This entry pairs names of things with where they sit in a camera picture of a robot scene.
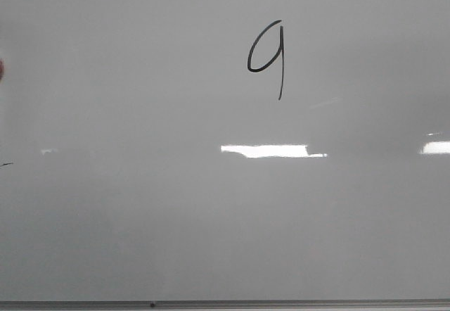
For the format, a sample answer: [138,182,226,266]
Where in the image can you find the grey aluminium whiteboard frame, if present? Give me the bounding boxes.
[1,298,449,310]

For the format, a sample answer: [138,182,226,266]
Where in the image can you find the white whiteboard surface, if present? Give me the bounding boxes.
[1,0,449,300]

